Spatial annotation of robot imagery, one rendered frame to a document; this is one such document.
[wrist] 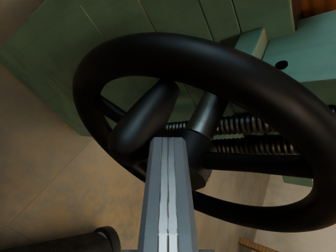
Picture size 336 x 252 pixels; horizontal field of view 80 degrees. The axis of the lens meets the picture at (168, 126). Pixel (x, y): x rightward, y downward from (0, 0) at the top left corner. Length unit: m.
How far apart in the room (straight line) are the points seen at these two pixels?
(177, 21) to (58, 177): 0.86
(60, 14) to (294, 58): 0.42
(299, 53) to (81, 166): 0.98
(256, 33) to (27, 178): 0.92
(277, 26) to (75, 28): 0.37
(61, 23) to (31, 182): 0.68
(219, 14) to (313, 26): 0.11
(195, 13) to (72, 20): 0.26
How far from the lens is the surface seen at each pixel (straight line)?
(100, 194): 1.16
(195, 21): 0.33
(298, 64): 0.25
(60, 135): 1.02
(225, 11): 0.31
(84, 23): 0.46
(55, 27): 0.54
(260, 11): 0.30
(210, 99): 0.26
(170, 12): 0.34
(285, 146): 0.27
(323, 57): 0.25
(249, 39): 0.28
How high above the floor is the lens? 0.94
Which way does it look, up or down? 40 degrees down
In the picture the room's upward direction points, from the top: 91 degrees clockwise
